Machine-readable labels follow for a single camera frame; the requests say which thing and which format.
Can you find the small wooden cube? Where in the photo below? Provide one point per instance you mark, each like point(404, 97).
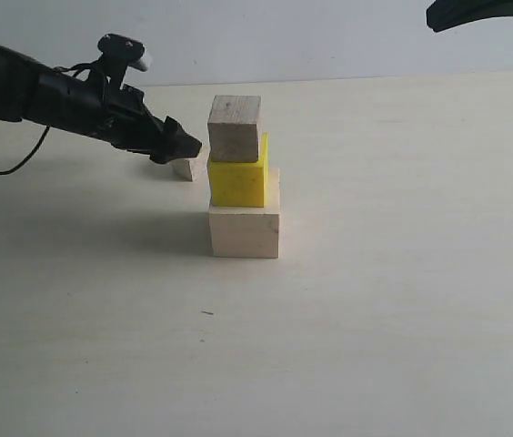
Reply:
point(189, 169)

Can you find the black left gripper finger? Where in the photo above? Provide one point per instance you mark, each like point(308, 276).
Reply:
point(172, 142)

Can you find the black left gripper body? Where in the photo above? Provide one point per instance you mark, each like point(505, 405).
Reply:
point(93, 108)

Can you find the medium wooden cube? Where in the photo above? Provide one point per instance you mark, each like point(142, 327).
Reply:
point(234, 129)

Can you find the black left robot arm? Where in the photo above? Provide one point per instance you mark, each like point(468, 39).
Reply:
point(18, 75)

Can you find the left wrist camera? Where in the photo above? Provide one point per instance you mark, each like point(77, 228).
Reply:
point(118, 53)

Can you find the yellow cube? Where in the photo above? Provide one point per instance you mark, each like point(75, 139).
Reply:
point(240, 184)

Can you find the large wooden cube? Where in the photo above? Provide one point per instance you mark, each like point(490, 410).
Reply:
point(243, 232)

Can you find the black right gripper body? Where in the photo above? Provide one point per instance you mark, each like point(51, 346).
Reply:
point(446, 14)

